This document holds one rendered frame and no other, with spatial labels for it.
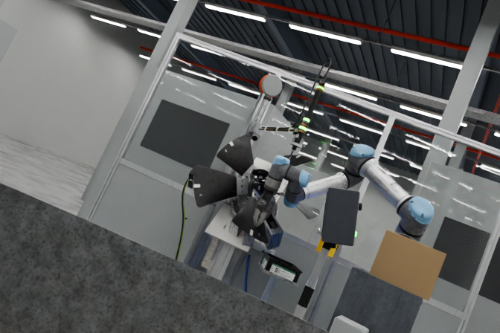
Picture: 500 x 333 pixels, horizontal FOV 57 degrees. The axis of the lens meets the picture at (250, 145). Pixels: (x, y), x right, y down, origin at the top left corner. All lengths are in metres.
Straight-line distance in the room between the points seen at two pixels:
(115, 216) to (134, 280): 2.91
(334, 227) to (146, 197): 2.04
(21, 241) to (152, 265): 0.16
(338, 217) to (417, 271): 0.59
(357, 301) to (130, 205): 1.94
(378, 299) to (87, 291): 1.59
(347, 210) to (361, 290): 0.52
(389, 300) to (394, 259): 0.17
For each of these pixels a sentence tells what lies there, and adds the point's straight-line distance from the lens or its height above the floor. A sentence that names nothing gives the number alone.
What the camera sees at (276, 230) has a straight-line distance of 2.46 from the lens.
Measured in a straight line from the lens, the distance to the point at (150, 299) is 0.62.
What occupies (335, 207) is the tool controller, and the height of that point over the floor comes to 1.17.
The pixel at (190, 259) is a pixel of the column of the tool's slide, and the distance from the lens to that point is 3.18.
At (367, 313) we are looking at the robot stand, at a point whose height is 0.85.
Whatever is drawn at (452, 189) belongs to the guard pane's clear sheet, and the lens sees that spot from 3.31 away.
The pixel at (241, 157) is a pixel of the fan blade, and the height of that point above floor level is 1.29.
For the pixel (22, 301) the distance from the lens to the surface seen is 0.66.
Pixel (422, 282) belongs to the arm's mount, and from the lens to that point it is 2.13.
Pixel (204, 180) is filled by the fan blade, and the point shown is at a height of 1.08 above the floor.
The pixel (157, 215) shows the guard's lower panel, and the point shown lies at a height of 0.73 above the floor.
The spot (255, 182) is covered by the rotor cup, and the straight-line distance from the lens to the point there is 2.44.
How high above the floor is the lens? 1.05
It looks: 7 degrees up
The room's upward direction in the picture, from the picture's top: 24 degrees clockwise
